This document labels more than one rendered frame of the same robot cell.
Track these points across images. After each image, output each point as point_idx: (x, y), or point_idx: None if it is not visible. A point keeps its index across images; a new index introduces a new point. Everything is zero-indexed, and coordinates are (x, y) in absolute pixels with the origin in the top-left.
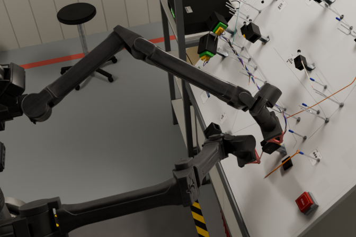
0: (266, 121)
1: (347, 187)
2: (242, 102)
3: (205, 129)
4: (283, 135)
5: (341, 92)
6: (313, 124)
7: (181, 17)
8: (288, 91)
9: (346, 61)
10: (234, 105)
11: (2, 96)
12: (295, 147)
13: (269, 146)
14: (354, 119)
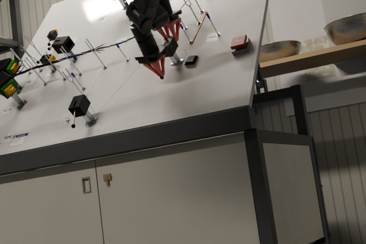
0: None
1: (260, 18)
2: None
3: (69, 105)
4: (180, 22)
5: (194, 10)
6: (189, 34)
7: None
8: (139, 48)
9: (178, 3)
10: None
11: None
12: (187, 51)
13: (171, 41)
14: (221, 5)
